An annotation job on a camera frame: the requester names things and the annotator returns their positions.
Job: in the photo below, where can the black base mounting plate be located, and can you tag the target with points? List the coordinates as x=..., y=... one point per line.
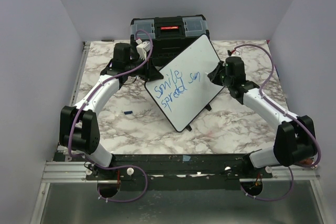
x=177, y=172

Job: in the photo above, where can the black plastic toolbox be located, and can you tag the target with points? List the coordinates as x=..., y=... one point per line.
x=170, y=35

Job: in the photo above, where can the aluminium frame rail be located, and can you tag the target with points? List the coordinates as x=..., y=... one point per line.
x=61, y=168

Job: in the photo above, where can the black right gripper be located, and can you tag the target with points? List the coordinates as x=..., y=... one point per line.
x=213, y=76

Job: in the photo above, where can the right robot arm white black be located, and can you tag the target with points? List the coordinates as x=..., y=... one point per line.
x=294, y=134

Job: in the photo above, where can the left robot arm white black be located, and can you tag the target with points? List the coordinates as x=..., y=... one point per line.
x=79, y=128

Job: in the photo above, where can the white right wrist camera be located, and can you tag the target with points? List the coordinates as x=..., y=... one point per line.
x=233, y=52

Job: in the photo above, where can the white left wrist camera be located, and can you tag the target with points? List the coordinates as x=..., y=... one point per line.
x=143, y=48

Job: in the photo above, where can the white whiteboard with black rim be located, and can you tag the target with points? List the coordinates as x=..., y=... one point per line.
x=185, y=90

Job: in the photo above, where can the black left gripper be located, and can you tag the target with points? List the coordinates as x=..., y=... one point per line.
x=153, y=73

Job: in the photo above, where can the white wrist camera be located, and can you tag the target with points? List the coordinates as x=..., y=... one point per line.
x=143, y=48
x=233, y=52

